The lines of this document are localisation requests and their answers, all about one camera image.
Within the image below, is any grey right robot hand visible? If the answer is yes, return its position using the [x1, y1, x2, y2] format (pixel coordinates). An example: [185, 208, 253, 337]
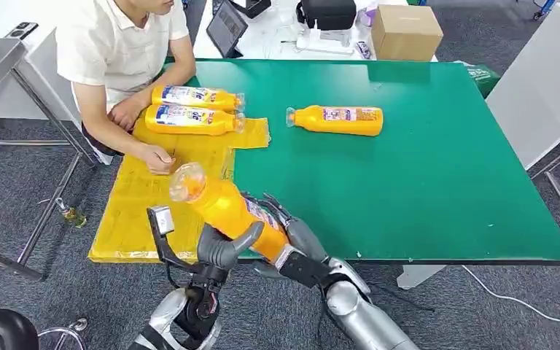
[241, 192, 330, 281]

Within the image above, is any person's right hand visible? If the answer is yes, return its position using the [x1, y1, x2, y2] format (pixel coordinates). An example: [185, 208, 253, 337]
[137, 143, 177, 176]

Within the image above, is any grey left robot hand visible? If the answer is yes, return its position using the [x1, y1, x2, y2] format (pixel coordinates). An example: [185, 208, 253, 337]
[196, 220, 265, 279]

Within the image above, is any person's left hand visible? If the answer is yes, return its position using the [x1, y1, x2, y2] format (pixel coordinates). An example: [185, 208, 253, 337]
[108, 96, 148, 132]

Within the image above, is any orange drink bottle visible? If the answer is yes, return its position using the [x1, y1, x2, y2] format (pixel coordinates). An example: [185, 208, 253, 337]
[168, 162, 291, 264]
[285, 104, 384, 137]
[144, 103, 246, 136]
[150, 85, 246, 113]

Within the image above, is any yellow sheet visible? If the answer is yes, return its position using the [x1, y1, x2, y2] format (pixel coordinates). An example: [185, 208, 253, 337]
[87, 115, 271, 264]

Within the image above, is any person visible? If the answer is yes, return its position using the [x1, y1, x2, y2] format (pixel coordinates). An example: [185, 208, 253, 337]
[55, 0, 198, 176]

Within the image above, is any small glass bottle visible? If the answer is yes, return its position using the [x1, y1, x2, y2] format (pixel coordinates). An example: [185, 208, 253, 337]
[55, 197, 88, 229]

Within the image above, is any white table leg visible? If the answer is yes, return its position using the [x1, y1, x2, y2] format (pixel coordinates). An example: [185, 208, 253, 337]
[397, 264, 448, 291]

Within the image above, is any dark tablet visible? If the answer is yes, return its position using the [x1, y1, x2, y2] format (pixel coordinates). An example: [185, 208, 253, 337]
[206, 0, 249, 59]

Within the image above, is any black smartphone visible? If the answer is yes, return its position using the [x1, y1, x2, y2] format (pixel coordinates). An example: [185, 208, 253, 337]
[4, 21, 40, 41]

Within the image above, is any green mat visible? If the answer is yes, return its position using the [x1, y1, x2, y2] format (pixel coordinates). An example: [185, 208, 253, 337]
[163, 58, 560, 265]

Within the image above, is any white desk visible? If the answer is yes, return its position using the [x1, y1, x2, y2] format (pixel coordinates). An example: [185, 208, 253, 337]
[192, 0, 438, 63]

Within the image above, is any black bag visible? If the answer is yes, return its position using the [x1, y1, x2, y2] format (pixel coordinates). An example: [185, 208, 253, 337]
[295, 0, 357, 32]

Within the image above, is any brown cardboard box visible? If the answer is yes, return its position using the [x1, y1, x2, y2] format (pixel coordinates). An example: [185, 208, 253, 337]
[371, 4, 444, 63]

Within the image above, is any black ribbed round part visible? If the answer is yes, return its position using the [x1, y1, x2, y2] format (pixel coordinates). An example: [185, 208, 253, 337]
[0, 308, 40, 350]

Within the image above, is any white side table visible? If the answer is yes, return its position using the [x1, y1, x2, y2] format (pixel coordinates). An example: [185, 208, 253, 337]
[485, 4, 560, 170]

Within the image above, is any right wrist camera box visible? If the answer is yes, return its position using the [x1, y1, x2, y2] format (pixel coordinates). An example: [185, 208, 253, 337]
[272, 244, 334, 289]

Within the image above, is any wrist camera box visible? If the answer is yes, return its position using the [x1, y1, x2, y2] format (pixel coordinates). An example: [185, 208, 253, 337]
[147, 206, 199, 274]
[272, 244, 334, 289]

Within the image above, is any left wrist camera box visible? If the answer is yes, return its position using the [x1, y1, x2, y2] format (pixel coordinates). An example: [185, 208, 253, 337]
[147, 206, 199, 274]

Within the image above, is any metal ring bracket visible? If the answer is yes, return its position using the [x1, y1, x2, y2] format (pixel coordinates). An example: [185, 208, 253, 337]
[38, 317, 89, 350]

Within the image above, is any white cable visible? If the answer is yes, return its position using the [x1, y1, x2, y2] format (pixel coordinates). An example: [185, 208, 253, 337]
[461, 264, 560, 334]

